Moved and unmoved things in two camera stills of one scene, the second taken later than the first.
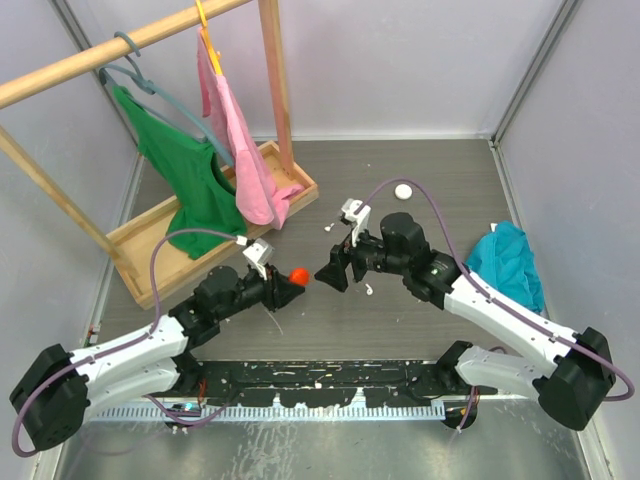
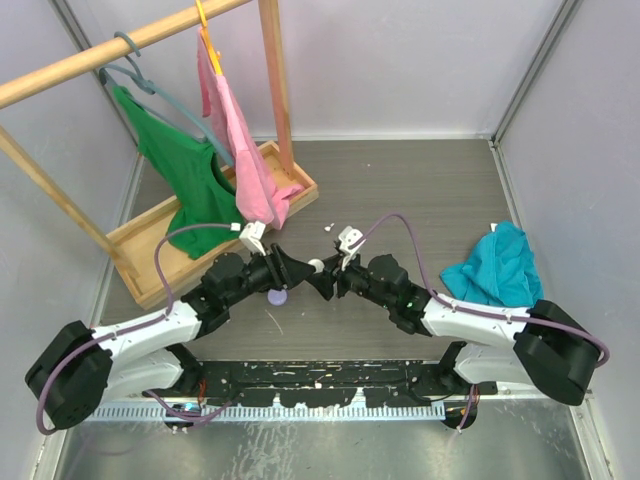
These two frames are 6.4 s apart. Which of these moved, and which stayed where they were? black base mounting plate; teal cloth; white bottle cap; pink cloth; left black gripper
Moved: left black gripper; white bottle cap
Stayed: black base mounting plate; teal cloth; pink cloth
